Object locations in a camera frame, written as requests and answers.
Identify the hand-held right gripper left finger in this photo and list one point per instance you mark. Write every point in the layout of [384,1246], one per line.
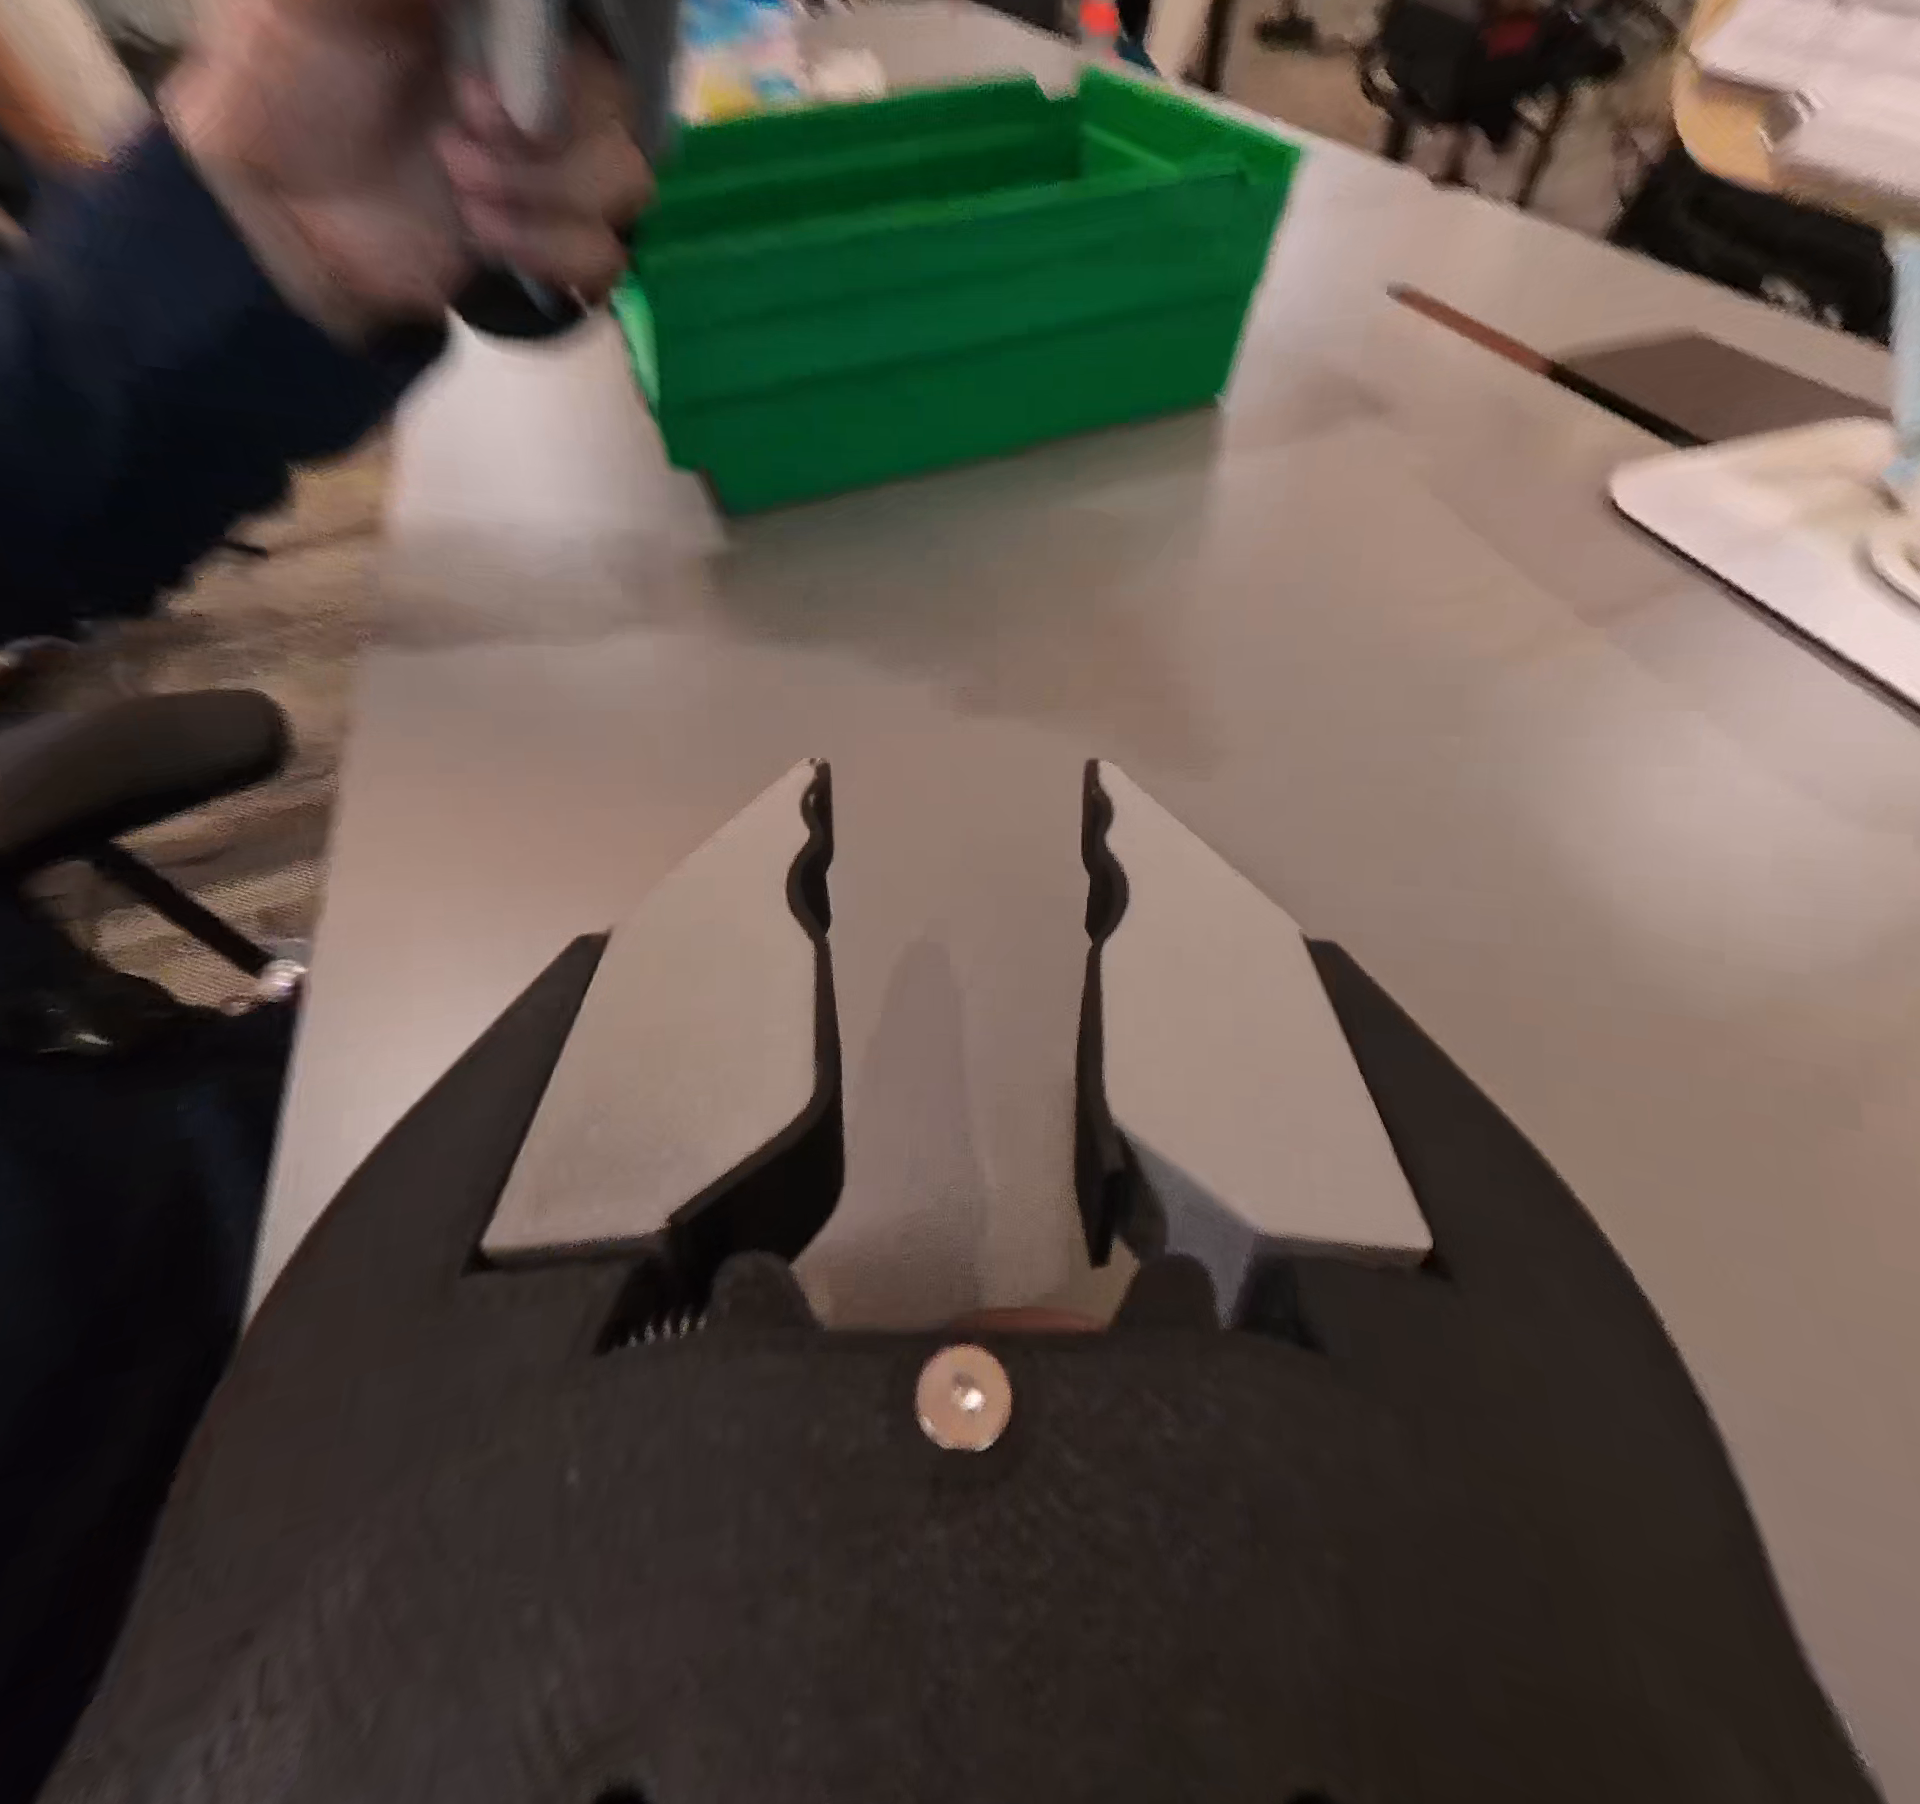
[673,1053]

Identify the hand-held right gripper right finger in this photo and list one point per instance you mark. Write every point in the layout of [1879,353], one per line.
[1244,1068]

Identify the green plastic bin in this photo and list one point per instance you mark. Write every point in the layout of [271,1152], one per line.
[961,336]

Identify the person's left forearm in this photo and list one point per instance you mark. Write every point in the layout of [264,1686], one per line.
[149,381]

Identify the person's left hand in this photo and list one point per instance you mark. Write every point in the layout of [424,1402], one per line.
[328,108]

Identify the black office chair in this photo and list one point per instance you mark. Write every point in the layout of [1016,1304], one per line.
[1461,5]
[135,757]

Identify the white document stand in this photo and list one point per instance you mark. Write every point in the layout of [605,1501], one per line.
[1754,529]

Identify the printed instruction sheet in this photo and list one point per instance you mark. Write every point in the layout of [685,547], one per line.
[1845,20]

